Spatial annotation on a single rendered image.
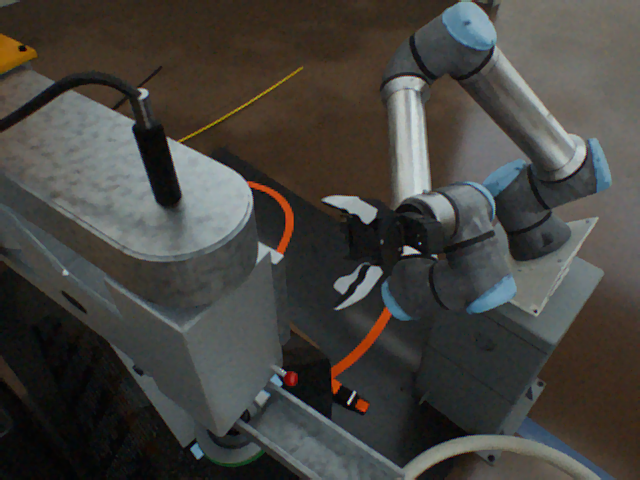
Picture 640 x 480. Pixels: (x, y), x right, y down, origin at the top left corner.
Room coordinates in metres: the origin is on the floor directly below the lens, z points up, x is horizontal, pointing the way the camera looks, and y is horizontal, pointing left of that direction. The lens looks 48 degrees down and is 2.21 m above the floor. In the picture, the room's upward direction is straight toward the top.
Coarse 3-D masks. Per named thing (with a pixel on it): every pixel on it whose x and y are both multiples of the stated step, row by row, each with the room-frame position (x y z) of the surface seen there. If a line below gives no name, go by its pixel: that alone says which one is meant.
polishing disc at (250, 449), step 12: (264, 396) 0.63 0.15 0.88; (252, 408) 0.60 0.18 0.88; (204, 432) 0.53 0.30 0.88; (204, 444) 0.50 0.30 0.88; (216, 444) 0.50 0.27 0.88; (228, 444) 0.50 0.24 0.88; (240, 444) 0.50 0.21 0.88; (252, 444) 0.50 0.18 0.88; (216, 456) 0.47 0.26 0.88; (228, 456) 0.47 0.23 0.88; (240, 456) 0.47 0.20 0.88; (252, 456) 0.47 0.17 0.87
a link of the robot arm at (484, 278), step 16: (480, 240) 0.56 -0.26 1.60; (496, 240) 0.57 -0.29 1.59; (448, 256) 0.56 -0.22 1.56; (464, 256) 0.54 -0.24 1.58; (480, 256) 0.54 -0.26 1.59; (496, 256) 0.54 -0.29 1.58; (448, 272) 0.54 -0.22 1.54; (464, 272) 0.53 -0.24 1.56; (480, 272) 0.52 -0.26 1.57; (496, 272) 0.52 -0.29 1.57; (448, 288) 0.52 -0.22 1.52; (464, 288) 0.51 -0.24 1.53; (480, 288) 0.50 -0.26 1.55; (496, 288) 0.50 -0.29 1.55; (512, 288) 0.50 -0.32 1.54; (448, 304) 0.51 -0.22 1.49; (464, 304) 0.51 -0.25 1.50; (480, 304) 0.48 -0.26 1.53; (496, 304) 0.48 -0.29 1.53
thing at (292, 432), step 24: (264, 408) 0.51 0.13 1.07; (288, 408) 0.51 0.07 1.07; (240, 432) 0.45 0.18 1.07; (264, 432) 0.45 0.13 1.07; (288, 432) 0.45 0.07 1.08; (312, 432) 0.45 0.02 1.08; (336, 432) 0.44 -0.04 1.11; (288, 456) 0.38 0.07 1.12; (312, 456) 0.40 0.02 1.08; (336, 456) 0.40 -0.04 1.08; (360, 456) 0.40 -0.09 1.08
